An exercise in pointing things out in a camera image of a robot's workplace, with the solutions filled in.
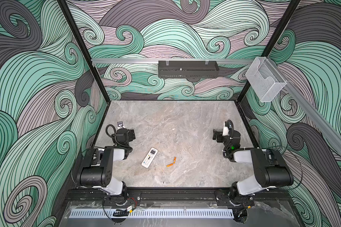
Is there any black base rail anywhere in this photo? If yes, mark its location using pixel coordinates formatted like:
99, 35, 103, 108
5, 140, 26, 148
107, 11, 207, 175
65, 187, 291, 208

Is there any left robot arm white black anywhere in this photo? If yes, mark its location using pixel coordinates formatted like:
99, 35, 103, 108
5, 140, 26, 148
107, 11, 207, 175
75, 121, 135, 200

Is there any aluminium rail wall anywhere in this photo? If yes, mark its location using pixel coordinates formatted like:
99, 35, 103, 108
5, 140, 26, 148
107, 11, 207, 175
269, 60, 341, 156
91, 58, 254, 65

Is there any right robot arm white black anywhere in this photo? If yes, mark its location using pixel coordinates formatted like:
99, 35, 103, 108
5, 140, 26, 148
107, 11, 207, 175
212, 120, 294, 199

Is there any aluminium rail back wall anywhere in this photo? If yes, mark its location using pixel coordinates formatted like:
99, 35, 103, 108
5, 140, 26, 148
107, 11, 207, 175
91, 58, 254, 65

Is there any white slotted cable duct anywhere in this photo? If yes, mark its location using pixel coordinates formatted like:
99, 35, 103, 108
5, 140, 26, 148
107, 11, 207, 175
69, 208, 234, 219

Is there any clear plastic wall bin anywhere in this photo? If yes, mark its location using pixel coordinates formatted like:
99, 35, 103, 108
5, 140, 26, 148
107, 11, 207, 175
245, 57, 287, 103

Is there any aluminium rail right wall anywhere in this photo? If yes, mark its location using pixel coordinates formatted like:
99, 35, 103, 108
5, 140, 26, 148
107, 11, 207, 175
269, 60, 341, 156

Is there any black wall tray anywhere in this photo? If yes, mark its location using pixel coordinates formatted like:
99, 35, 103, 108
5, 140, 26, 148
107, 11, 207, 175
158, 61, 220, 82

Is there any white remote control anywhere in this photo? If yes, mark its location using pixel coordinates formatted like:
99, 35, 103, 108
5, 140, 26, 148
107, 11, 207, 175
141, 148, 158, 168

